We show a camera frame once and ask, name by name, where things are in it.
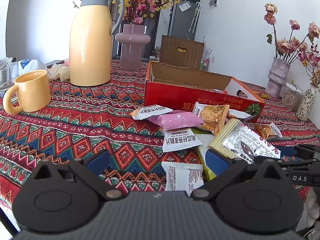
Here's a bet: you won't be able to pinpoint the red cardboard box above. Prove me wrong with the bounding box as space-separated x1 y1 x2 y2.
144 61 265 123

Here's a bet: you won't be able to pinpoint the clear jar with seeds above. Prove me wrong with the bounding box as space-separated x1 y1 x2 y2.
281 83 305 112

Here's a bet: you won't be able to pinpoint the pink ring vase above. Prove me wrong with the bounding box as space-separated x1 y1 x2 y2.
116 24 151 72

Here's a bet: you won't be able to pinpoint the yellow thermos jug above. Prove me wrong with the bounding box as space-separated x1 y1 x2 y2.
69 0 125 87

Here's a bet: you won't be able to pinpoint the textured pink tall vase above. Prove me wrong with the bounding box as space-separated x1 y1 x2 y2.
265 57 291 98

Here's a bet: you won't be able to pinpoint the floral white vase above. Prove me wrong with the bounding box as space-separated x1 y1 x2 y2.
296 85 317 121

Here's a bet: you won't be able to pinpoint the white oat crisp packet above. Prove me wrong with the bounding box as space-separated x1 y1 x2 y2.
129 105 173 120

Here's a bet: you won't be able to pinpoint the patterned red tablecloth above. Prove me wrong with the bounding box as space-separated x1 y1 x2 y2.
1 61 319 207

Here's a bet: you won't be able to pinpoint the pink snack packet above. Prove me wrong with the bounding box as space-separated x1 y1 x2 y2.
148 110 203 131

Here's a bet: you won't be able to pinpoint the dried pink roses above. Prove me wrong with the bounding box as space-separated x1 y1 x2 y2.
263 3 320 88

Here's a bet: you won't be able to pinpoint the grey refrigerator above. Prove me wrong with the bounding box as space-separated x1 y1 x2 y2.
168 0 201 41

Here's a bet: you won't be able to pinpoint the white plastic bag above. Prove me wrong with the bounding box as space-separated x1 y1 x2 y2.
18 59 48 76

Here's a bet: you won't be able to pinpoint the orange cracker packet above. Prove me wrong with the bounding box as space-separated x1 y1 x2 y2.
193 102 229 135

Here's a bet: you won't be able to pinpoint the clear glass cup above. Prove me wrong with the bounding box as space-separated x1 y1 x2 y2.
0 62 19 98

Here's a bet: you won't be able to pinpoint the silver white snack packet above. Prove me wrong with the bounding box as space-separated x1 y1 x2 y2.
162 162 204 196

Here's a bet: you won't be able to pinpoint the yellow ceramic mug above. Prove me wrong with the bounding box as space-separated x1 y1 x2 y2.
3 70 51 115

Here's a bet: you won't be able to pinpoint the green snack packet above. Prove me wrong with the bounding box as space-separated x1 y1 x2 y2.
191 128 217 181

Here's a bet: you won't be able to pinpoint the small cracker packet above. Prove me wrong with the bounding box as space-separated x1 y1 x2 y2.
254 123 283 140

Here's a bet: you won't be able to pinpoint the brown wooden chair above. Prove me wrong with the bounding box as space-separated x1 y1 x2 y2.
159 35 204 69

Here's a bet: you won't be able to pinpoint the large white striped snack bag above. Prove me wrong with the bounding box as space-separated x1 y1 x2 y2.
209 118 281 164

